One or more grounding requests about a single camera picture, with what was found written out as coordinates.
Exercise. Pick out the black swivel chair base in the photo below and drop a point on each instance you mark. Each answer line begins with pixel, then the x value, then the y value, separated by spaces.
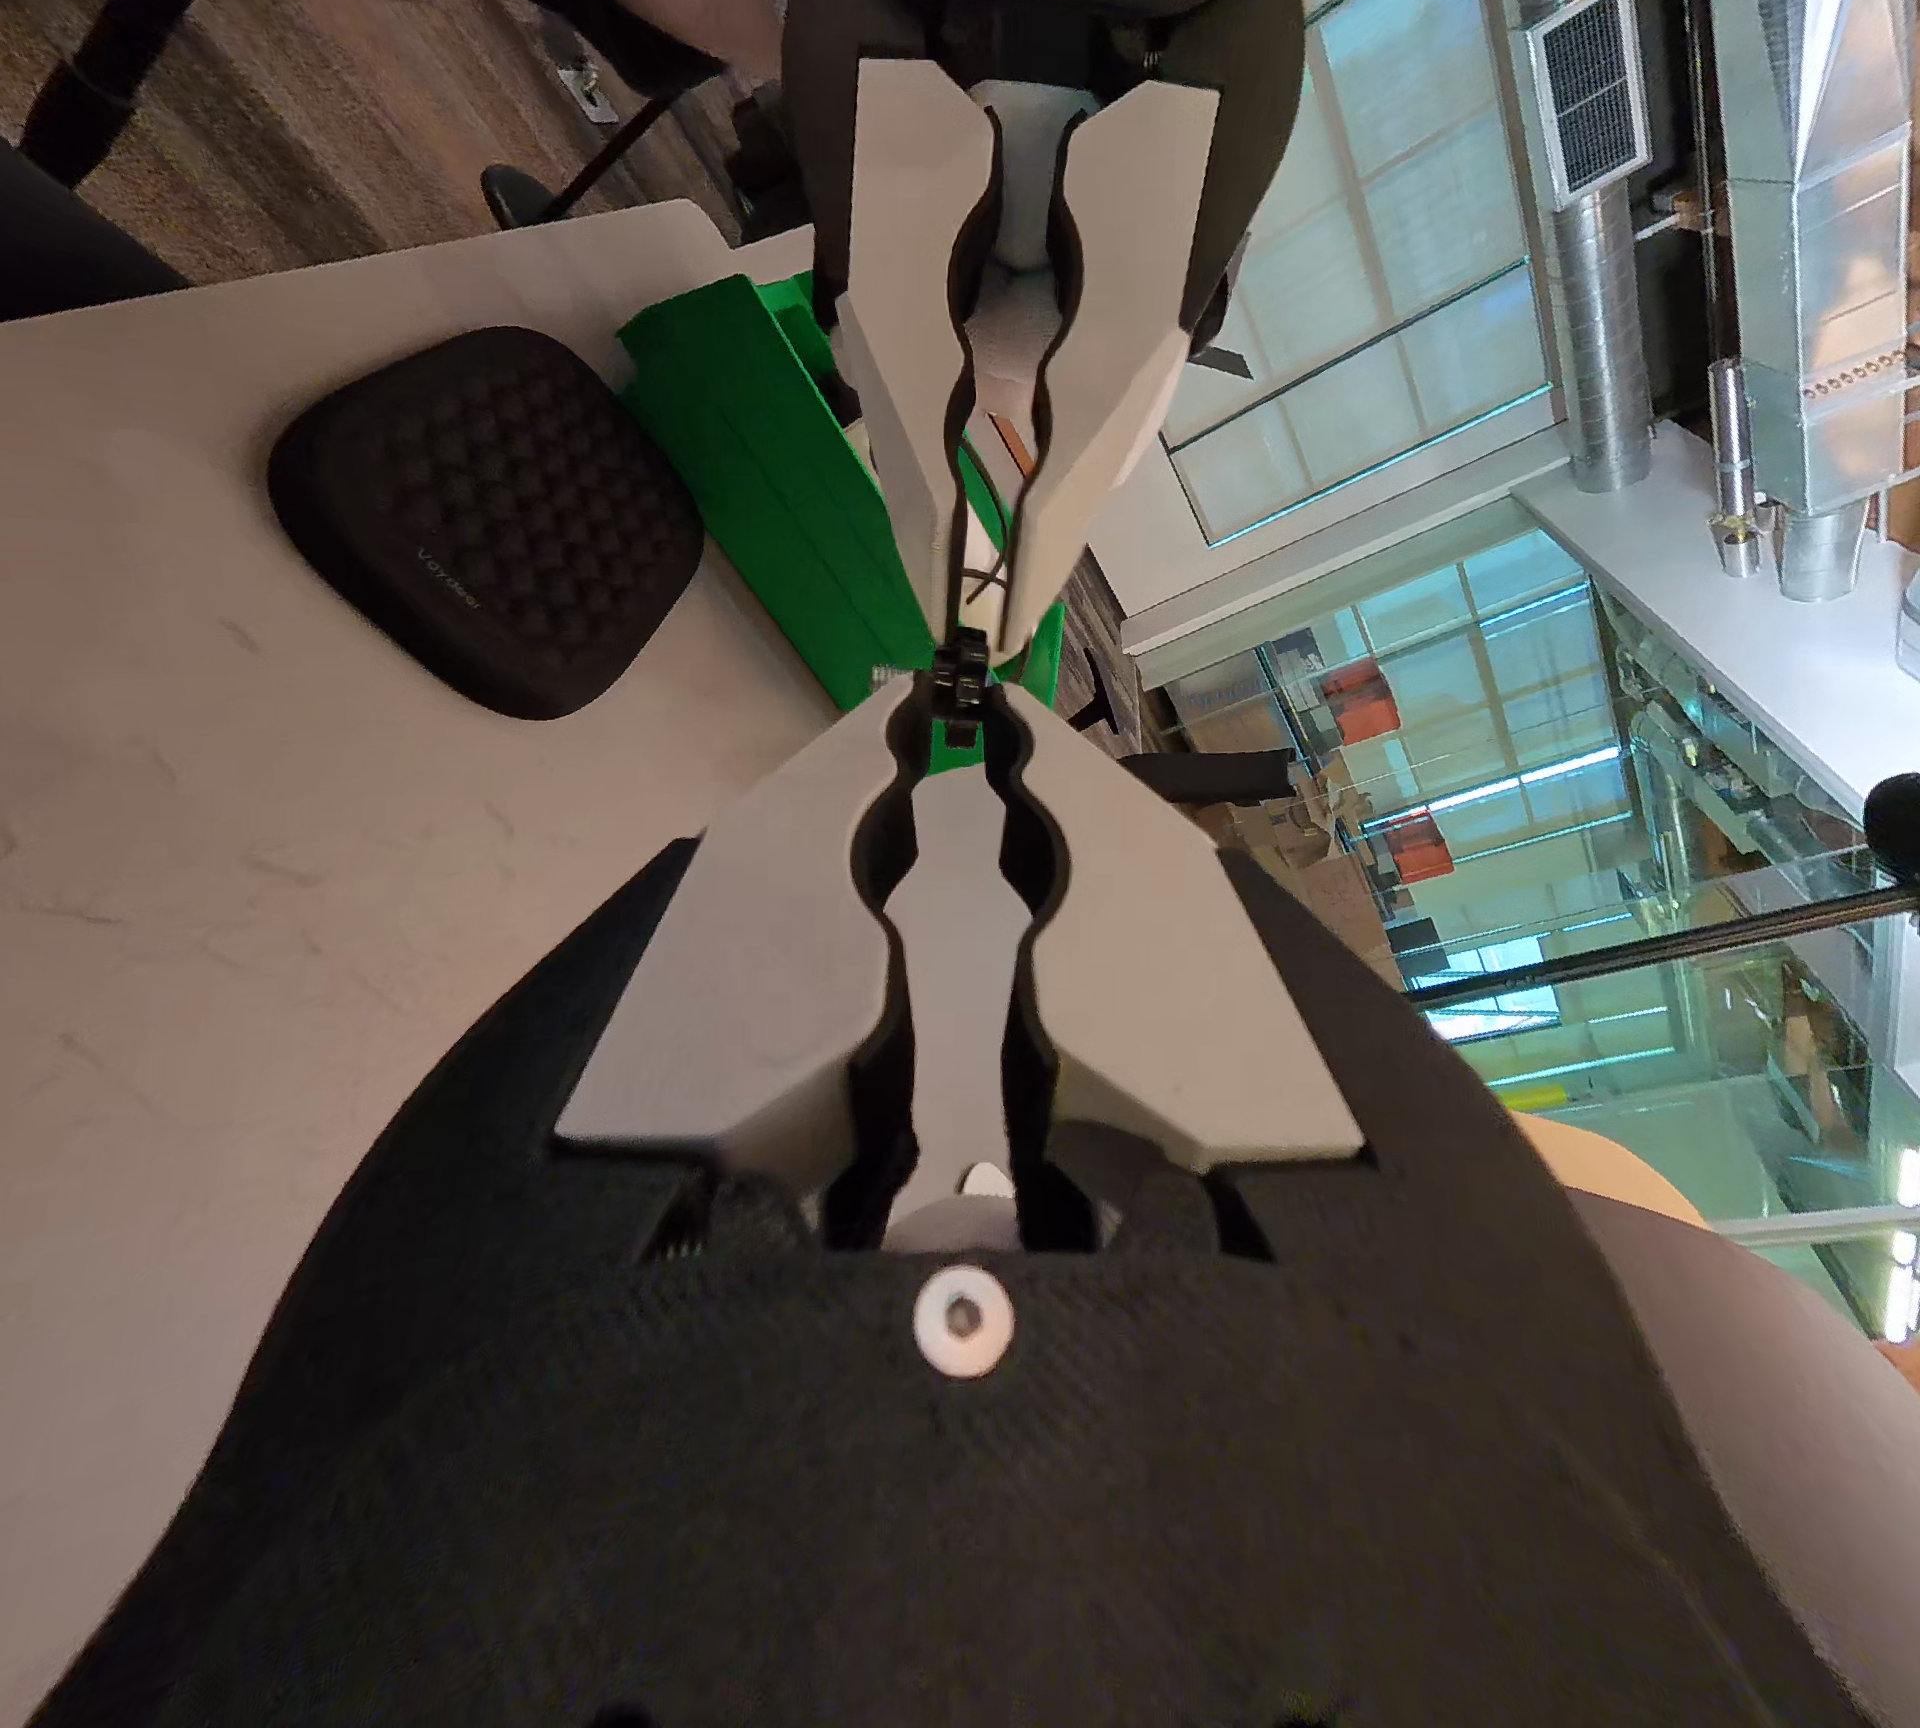
pixel 135 19

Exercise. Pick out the person's right hand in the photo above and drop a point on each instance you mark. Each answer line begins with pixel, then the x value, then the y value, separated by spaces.
pixel 945 1227

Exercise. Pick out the person's left hand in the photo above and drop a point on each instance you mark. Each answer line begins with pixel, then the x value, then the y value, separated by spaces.
pixel 1029 182

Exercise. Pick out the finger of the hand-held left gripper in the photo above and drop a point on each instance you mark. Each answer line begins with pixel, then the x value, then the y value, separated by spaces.
pixel 1133 259
pixel 900 259

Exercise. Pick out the slim silver spiral duct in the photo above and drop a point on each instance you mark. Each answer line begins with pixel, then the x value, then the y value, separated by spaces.
pixel 1590 302

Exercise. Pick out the red panel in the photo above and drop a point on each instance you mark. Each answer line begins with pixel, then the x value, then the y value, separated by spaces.
pixel 1418 847
pixel 1358 700

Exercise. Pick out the black pole stand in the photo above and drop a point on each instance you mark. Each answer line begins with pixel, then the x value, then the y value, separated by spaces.
pixel 1651 948

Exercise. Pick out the black honeycomb pad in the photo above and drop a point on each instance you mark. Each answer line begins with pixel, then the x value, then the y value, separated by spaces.
pixel 494 512

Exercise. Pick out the green plastic bin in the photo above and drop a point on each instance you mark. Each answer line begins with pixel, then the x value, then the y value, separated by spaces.
pixel 781 469

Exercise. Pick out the black knob screw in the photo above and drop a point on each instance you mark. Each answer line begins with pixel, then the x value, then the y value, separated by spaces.
pixel 962 679

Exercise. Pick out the white duct vent grille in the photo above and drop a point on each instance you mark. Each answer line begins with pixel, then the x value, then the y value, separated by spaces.
pixel 1590 87

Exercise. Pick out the black office chair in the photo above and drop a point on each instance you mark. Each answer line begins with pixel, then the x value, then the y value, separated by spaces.
pixel 1214 777

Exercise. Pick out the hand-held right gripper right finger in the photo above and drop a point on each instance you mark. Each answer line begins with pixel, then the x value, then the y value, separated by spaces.
pixel 1185 1009

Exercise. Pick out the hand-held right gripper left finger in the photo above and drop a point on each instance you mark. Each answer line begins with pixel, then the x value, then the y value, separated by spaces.
pixel 721 1009

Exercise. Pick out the large silver spiral duct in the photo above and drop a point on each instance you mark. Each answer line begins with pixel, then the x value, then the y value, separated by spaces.
pixel 1815 182

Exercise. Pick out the cardboard box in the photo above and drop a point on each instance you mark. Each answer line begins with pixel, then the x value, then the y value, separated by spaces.
pixel 1305 872

